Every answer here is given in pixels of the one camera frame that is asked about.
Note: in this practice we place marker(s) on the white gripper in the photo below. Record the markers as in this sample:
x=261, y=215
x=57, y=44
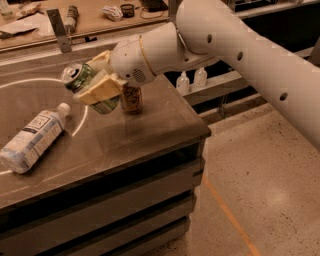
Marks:
x=128, y=61

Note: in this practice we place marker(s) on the green soda can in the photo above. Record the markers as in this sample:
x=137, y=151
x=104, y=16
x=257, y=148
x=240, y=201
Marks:
x=77, y=78

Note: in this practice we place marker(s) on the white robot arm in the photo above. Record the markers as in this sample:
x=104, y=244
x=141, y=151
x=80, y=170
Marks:
x=205, y=31

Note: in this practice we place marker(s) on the orange soda can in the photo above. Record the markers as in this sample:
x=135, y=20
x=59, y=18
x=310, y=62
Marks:
x=131, y=99

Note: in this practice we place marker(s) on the dark cylindrical tool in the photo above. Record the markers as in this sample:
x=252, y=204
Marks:
x=71, y=19

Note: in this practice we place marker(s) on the white snack packet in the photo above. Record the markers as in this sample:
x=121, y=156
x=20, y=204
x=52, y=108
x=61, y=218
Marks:
x=112, y=12

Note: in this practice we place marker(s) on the black round cup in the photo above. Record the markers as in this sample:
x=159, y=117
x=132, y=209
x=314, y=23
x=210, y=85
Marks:
x=128, y=10

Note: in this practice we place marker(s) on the left sanitizer bottle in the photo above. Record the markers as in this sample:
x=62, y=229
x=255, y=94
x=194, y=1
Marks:
x=183, y=83

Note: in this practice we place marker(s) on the sanitizer bottle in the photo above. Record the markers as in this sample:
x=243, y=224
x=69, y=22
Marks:
x=183, y=83
x=200, y=77

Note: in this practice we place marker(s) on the white paper sheets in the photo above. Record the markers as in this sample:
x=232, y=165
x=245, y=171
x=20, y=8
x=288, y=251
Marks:
x=37, y=22

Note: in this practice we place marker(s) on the black keyboard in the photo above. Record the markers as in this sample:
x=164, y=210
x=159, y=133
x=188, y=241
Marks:
x=154, y=5

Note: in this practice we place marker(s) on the right sanitizer bottle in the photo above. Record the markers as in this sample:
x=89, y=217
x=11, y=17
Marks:
x=200, y=77

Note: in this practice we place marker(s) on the dark counter cabinet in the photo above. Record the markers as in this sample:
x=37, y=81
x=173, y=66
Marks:
x=110, y=185

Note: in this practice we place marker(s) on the clear plastic water bottle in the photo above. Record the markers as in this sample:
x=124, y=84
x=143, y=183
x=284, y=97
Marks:
x=25, y=149

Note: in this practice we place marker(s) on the left metal bracket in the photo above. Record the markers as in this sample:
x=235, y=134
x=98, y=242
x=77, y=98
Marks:
x=59, y=30

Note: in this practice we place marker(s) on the metal bracket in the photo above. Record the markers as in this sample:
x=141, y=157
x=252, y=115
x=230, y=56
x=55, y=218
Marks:
x=59, y=30
x=172, y=9

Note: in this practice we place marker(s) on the middle metal bracket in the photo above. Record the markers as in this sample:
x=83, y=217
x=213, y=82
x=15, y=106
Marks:
x=172, y=9

